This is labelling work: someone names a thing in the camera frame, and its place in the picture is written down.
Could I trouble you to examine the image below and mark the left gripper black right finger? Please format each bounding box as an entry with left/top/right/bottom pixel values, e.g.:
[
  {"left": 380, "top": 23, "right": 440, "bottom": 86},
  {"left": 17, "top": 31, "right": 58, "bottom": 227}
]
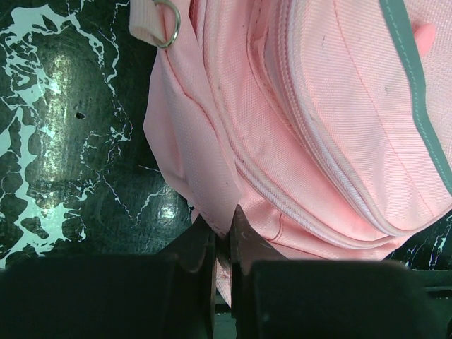
[{"left": 229, "top": 208, "right": 451, "bottom": 338}]

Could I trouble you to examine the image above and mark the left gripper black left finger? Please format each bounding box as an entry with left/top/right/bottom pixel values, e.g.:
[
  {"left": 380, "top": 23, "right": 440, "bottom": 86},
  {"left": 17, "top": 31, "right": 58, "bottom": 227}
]
[{"left": 1, "top": 218, "right": 215, "bottom": 338}]

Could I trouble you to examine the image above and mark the pink student backpack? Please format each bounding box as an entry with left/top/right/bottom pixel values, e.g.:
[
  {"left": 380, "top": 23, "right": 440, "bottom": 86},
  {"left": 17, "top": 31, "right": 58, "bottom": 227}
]
[{"left": 128, "top": 0, "right": 452, "bottom": 308}]

